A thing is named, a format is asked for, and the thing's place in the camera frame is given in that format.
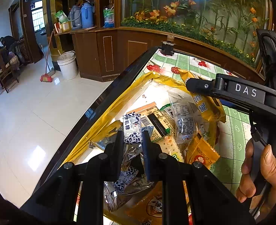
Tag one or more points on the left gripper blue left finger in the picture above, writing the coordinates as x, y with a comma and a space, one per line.
114, 152

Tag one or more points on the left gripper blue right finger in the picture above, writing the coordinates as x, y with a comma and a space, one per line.
151, 152

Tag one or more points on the yellow green-label cracker pack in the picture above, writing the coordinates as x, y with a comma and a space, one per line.
169, 146

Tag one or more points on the small blue white candy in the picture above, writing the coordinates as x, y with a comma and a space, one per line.
125, 178

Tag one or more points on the blue white patterned candy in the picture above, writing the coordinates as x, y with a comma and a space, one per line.
132, 128

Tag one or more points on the orange barcode cracker pack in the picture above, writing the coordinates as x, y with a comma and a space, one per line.
153, 118

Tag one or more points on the clear plastic snack bag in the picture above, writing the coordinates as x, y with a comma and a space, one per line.
184, 113

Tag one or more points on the orange snack bag top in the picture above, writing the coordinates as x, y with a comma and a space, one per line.
200, 150

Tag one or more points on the orange snack bag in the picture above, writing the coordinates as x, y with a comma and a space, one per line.
149, 209
210, 108
200, 150

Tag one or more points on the silver foil snack pack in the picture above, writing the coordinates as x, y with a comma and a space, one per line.
106, 136

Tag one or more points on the green-edged cracker pack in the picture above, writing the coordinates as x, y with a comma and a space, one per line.
168, 110

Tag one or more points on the person's right hand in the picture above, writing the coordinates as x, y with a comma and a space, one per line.
247, 188

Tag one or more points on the silver foil pack grey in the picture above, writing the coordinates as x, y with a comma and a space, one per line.
132, 156

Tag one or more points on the gold tray box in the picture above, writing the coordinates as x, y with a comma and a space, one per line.
148, 88

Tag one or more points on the red broom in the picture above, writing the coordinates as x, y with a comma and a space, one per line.
49, 72

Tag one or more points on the white plastic bucket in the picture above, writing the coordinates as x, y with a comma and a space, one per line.
68, 65

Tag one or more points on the small dark ink bottle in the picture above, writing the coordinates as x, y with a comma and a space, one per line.
167, 46

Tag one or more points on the blue thermos jug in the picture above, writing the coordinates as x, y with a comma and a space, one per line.
87, 16

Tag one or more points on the green plastic bottle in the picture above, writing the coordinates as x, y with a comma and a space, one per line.
108, 14

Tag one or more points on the grey thermos jug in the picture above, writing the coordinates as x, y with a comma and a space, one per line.
75, 17

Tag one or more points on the seated person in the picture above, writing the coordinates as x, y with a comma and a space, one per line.
9, 68

